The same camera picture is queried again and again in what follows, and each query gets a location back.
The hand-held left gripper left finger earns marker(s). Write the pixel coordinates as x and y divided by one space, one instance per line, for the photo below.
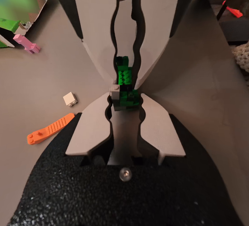
91 130

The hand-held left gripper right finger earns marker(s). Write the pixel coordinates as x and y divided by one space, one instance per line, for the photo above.
161 132

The orange brick separator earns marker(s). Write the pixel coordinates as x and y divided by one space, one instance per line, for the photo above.
52 128

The green lego set box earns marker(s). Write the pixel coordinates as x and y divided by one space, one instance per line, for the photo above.
7 24

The black metal table leg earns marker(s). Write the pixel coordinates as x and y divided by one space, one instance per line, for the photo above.
223 10

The white flat tile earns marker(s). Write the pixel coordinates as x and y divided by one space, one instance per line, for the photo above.
69 97

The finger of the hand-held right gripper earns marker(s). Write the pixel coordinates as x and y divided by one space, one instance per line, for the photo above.
161 16
93 20

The pink lego build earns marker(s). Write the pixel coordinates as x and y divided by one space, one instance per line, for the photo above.
27 43

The green lego assembly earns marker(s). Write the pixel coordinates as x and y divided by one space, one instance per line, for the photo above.
126 97

